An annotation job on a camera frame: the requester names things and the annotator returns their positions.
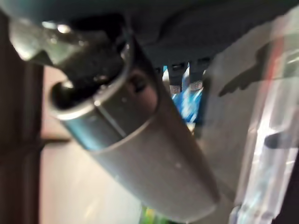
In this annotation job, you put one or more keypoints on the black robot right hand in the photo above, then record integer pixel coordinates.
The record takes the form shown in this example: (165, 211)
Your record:
(144, 144)

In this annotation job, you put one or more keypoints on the green drink can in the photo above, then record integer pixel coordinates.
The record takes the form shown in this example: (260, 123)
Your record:
(149, 217)

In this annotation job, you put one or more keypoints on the blue plastic shopping basket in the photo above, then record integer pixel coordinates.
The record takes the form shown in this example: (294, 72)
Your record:
(187, 109)

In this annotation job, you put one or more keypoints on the small water bottle red cap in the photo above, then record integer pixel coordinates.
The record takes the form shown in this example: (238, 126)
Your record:
(268, 140)

